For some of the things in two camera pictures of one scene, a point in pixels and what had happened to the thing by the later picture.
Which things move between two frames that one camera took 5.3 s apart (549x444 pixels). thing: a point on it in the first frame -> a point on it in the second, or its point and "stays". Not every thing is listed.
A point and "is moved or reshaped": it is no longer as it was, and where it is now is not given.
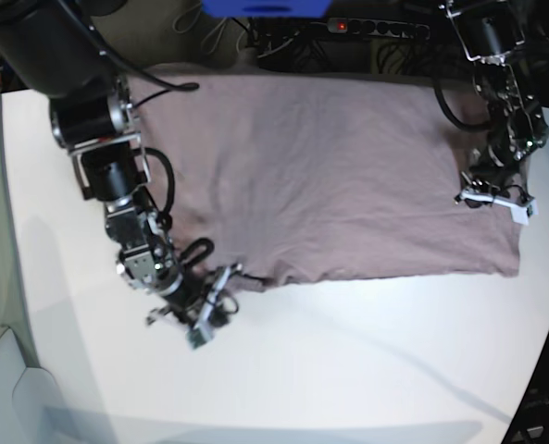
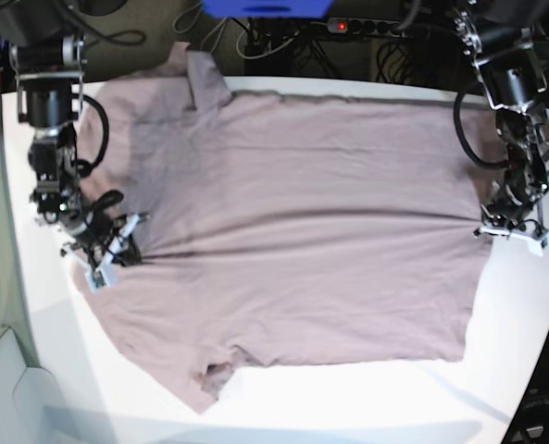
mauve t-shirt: [286, 173] is moved or reshaped
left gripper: [189, 298] -> [104, 242]
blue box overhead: [266, 8] stays
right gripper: [493, 168] -> [509, 207]
